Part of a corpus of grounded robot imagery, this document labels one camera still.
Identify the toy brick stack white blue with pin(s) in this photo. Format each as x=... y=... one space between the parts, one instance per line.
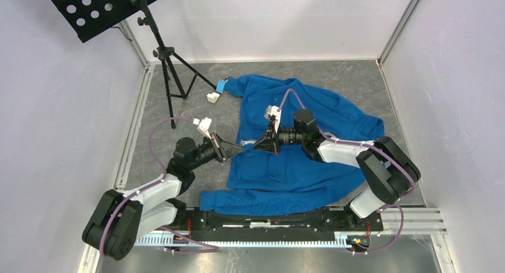
x=220 y=89

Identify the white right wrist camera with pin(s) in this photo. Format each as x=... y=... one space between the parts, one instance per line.
x=273 y=114

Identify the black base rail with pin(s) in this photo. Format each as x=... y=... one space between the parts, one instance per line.
x=315 y=225

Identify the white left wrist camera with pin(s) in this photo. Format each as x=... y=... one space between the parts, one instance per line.
x=203 y=126

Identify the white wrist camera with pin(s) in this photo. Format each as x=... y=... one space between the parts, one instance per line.
x=273 y=114
x=203 y=126

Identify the black music stand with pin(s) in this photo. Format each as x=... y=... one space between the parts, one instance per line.
x=90 y=18

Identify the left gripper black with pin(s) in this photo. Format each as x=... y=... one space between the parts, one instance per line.
x=223 y=149

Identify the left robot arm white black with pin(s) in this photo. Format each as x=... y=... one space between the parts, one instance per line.
x=122 y=217

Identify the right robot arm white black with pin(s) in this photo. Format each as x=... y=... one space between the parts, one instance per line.
x=387 y=169

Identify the blue zip-up jacket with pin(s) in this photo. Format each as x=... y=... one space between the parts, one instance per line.
x=267 y=184

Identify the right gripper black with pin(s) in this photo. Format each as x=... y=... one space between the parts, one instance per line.
x=270 y=142

